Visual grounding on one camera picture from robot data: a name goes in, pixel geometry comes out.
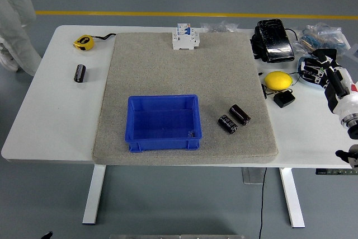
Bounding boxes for dark striped cylindrical battery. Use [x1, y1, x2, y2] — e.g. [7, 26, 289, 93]
[73, 64, 87, 83]

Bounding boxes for yellow tape measure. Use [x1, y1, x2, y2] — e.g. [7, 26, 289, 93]
[73, 32, 117, 51]

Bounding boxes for clear bag of blue parts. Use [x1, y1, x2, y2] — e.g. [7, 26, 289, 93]
[293, 22, 352, 55]

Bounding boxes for grey metal table bracket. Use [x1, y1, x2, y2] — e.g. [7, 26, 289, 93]
[242, 167, 266, 185]

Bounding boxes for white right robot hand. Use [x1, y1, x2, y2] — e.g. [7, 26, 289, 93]
[303, 54, 358, 121]

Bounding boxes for white table leg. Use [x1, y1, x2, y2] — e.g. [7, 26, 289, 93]
[82, 165, 107, 225]
[279, 167, 305, 228]

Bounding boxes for grey-brown mat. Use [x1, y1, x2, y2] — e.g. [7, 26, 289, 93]
[91, 31, 280, 165]

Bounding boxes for table control panel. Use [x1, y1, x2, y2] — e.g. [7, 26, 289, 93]
[315, 168, 358, 176]

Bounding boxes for black power adapter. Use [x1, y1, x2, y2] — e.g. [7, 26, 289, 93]
[273, 90, 296, 109]

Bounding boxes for black foot pedal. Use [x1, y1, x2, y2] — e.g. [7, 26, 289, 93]
[250, 18, 296, 63]

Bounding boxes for hanging black cable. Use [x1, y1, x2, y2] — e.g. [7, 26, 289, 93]
[258, 167, 268, 239]

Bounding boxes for clear bag of screws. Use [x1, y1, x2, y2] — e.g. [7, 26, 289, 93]
[200, 20, 240, 33]

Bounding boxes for yellow lemon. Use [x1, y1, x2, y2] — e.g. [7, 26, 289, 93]
[264, 71, 293, 92]

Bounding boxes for white circuit breaker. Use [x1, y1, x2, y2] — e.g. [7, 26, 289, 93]
[171, 23, 201, 51]

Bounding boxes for thin black adapter cord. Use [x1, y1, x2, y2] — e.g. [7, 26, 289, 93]
[258, 71, 298, 100]

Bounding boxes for person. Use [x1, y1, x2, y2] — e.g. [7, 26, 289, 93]
[0, 0, 43, 77]

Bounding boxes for blue plastic box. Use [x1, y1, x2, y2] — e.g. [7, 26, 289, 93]
[124, 94, 202, 152]

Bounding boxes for white bowl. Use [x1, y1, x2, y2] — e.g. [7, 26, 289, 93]
[296, 55, 327, 90]

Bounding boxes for black rectangular block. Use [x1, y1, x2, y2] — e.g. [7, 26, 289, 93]
[313, 48, 338, 59]

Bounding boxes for black printed cylindrical battery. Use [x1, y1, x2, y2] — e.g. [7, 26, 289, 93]
[218, 114, 239, 135]

